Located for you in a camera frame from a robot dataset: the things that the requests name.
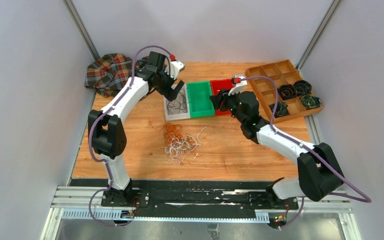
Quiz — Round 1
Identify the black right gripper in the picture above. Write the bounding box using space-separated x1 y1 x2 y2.
209 86 246 125

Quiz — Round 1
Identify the black cable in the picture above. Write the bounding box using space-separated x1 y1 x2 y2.
164 96 183 115
170 91 189 115

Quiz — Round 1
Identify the orange cable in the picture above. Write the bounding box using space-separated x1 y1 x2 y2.
157 122 185 143

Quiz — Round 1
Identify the white cable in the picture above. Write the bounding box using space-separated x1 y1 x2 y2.
159 126 209 167

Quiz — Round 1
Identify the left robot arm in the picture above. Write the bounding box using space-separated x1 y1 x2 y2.
88 51 185 207

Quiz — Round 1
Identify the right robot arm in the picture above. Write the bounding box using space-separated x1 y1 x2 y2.
209 89 344 209

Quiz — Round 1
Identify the red plastic bin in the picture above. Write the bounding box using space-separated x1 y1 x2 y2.
209 78 233 116

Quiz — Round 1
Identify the white plastic bin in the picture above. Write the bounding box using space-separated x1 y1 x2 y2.
163 83 191 121

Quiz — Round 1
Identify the green plastic bin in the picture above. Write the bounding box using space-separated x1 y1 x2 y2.
186 81 215 118

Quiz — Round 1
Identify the rolled dark sock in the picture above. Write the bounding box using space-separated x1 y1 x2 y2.
269 101 290 118
277 84 297 101
293 80 312 97
300 94 321 110

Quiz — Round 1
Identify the plaid cloth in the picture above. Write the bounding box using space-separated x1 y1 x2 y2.
84 53 133 98

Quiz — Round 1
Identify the wooden compartment tray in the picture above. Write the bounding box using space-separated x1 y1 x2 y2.
245 59 322 124

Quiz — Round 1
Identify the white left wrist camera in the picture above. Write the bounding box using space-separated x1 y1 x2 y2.
165 60 185 80

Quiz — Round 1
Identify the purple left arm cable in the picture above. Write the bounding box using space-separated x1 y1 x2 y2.
87 45 176 228

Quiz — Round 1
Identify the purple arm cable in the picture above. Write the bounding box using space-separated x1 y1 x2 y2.
233 75 372 229
87 45 176 228

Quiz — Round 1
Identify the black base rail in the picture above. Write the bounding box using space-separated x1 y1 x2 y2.
101 179 299 220

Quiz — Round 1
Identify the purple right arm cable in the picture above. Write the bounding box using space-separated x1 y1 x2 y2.
233 75 372 229

